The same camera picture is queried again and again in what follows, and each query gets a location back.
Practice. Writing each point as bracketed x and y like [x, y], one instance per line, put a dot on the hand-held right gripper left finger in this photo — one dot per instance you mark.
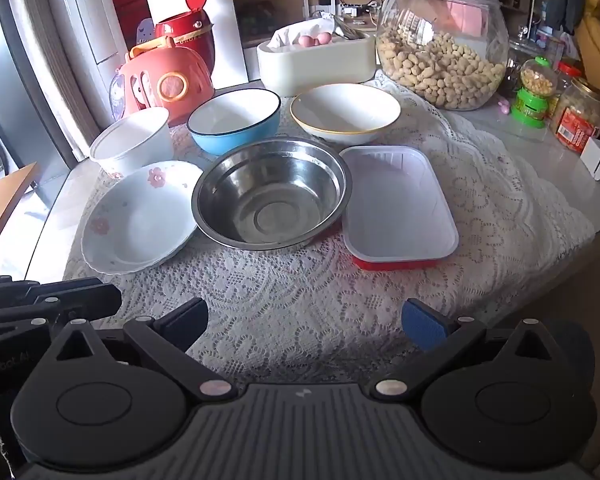
[180, 321]

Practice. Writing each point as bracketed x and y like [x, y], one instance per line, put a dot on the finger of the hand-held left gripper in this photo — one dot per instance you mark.
[15, 327]
[80, 300]

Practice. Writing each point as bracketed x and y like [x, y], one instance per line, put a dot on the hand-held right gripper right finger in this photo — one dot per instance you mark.
[422, 325]

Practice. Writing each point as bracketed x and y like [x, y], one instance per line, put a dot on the stainless steel bowl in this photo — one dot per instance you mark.
[270, 195]

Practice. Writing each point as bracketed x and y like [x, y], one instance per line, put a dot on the white deep paper bowl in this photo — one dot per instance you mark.
[130, 140]

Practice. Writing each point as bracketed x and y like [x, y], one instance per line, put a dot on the blue enamel bowl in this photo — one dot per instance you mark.
[220, 142]

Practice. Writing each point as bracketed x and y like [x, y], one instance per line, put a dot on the white bowl with yellow rim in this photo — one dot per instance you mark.
[345, 110]

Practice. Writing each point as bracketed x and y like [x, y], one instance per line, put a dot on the white floral plate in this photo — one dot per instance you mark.
[135, 225]

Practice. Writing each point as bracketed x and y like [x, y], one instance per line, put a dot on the white lace tablecloth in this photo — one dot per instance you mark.
[290, 300]

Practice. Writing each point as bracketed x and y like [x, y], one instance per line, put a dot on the red tray with white inside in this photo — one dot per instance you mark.
[395, 205]

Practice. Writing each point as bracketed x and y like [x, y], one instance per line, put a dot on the pink toy case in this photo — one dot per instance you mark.
[165, 85]

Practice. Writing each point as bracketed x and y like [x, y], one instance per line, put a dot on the green candy dispenser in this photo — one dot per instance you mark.
[530, 100]

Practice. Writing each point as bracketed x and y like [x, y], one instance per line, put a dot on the plastic jar with red label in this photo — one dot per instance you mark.
[577, 120]

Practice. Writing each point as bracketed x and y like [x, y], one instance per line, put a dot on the glass jar of peanuts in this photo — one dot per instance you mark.
[440, 60]

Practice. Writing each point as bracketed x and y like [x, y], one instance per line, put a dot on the silver refrigerator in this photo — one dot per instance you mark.
[45, 35]

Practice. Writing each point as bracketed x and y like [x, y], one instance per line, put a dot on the white rectangular container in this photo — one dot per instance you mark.
[320, 67]

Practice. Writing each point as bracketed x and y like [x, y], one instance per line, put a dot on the small jar with red lid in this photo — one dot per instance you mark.
[567, 77]

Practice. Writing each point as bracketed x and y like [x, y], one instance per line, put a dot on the clear glass jar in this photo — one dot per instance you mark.
[525, 52]

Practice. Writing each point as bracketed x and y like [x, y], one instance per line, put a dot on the red toy pot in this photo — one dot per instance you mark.
[185, 27]

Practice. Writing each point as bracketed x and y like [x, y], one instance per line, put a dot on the pink egg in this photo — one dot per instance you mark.
[307, 40]
[324, 38]

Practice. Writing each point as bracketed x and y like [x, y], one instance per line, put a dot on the metal utensil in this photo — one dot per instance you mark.
[349, 30]

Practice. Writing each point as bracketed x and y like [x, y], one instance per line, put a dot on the white plastic bag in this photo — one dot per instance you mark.
[300, 30]

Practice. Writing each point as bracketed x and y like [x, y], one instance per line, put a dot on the white power strip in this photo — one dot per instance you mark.
[350, 9]

